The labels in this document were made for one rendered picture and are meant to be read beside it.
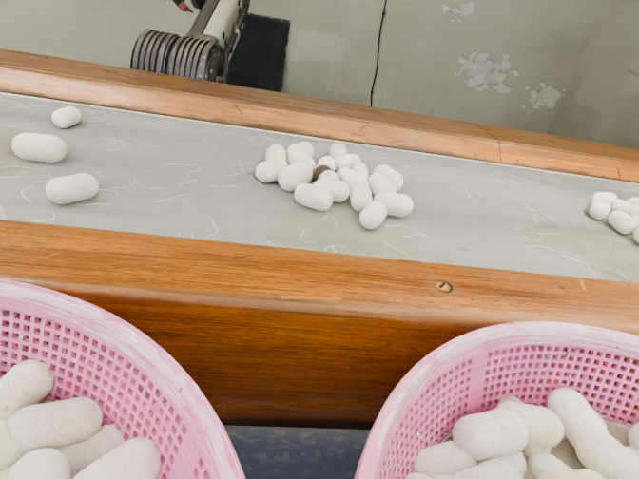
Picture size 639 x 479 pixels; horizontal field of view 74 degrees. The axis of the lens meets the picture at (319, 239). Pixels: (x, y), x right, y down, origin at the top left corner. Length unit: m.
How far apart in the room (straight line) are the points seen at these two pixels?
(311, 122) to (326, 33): 1.92
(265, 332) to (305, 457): 0.08
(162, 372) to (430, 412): 0.11
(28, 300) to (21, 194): 0.16
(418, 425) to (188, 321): 0.11
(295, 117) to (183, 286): 0.37
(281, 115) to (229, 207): 0.23
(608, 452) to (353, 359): 0.12
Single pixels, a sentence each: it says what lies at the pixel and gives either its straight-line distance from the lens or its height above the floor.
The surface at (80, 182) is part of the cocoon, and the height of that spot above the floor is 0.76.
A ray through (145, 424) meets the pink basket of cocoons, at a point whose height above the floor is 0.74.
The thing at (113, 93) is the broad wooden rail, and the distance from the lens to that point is 0.57.
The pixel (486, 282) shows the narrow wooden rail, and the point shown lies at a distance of 0.27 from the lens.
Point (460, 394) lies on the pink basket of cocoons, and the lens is 0.22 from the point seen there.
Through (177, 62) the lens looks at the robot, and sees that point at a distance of 0.77.
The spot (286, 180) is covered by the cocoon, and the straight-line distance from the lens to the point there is 0.37.
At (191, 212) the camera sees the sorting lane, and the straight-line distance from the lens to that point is 0.33.
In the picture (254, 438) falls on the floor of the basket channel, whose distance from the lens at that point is 0.27.
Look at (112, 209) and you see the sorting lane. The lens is 0.33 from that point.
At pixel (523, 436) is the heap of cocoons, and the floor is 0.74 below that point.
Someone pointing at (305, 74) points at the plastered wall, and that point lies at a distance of 2.47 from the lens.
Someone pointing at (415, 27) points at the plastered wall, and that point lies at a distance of 2.55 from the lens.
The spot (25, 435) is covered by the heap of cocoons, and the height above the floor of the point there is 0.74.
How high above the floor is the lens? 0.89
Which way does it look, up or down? 30 degrees down
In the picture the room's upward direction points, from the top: 11 degrees clockwise
